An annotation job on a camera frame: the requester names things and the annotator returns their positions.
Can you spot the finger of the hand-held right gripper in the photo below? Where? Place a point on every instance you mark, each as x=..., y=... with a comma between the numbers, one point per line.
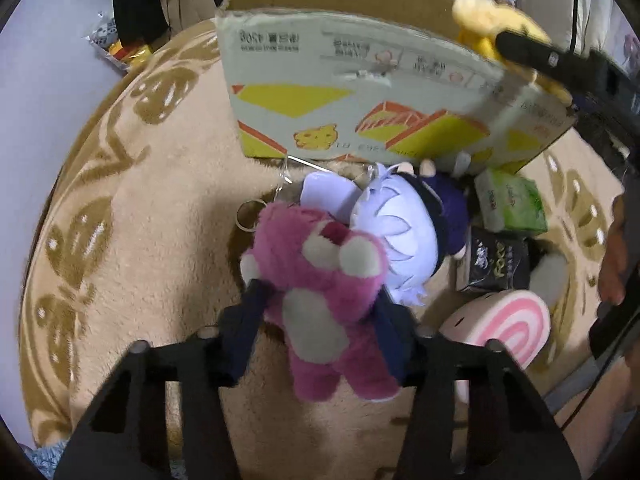
x=535, y=52

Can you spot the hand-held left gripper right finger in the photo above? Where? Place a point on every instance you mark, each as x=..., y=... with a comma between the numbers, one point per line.
x=396, y=342

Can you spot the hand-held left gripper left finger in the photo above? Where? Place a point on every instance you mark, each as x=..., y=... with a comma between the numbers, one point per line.
x=244, y=332

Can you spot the yellow plush toy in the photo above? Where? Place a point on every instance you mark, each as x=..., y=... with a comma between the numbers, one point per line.
x=475, y=15

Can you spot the pink bear plush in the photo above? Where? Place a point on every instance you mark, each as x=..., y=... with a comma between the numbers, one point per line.
x=320, y=280

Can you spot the pink swirl round plush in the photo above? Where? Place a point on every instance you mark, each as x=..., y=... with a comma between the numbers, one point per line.
x=515, y=330

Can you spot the black and white fluffy plush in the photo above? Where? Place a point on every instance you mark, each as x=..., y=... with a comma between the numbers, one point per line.
x=550, y=276

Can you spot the printed cardboard box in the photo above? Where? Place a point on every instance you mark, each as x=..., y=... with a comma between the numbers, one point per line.
x=310, y=60

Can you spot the person's right hand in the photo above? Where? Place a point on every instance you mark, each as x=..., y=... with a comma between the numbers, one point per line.
x=616, y=255

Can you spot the purple-haired doll plush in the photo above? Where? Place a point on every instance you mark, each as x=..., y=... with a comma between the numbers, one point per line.
x=400, y=225

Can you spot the black packet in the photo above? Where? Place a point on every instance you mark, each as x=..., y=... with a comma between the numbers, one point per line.
x=495, y=260

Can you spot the green tissue pack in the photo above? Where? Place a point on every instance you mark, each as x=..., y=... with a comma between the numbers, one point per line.
x=515, y=200

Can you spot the beige patterned round rug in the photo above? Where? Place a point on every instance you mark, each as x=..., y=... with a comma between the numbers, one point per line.
x=150, y=210

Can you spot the clear plastic wrapper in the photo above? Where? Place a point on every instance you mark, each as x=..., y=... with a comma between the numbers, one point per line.
x=295, y=180

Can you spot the person's leg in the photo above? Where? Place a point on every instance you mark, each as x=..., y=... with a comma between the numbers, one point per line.
x=600, y=425

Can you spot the blue knitted cloth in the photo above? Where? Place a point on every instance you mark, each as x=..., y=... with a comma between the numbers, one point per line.
x=45, y=460

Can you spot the yellow and red snack pack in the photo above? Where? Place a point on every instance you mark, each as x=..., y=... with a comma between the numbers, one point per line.
x=132, y=55

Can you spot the white patterned snack bag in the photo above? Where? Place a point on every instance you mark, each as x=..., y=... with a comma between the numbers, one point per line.
x=102, y=32

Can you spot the black garment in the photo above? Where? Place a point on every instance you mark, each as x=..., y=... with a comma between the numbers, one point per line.
x=135, y=0

